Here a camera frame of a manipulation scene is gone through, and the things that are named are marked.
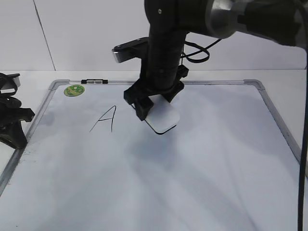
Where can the round green magnet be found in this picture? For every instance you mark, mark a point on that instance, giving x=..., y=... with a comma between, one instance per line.
x=74, y=90

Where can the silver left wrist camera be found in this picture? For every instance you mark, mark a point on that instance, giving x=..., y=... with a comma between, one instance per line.
x=9, y=83

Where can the black and silver board clip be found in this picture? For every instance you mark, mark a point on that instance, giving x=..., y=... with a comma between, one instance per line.
x=94, y=81

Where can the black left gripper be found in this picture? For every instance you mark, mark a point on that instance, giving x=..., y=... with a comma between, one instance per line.
x=11, y=115

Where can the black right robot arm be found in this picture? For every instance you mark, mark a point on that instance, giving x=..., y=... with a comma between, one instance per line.
x=282, y=21

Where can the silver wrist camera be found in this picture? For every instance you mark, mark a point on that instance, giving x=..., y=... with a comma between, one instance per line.
x=9, y=83
x=126, y=51

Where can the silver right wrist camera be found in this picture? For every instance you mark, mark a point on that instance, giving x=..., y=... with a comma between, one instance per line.
x=126, y=51

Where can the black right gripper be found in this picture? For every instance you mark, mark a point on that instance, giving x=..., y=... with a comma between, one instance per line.
x=154, y=82

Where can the white board with grey frame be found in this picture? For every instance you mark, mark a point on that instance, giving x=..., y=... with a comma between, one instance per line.
x=92, y=165

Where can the white board eraser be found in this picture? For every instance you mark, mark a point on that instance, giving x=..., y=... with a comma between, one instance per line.
x=162, y=116

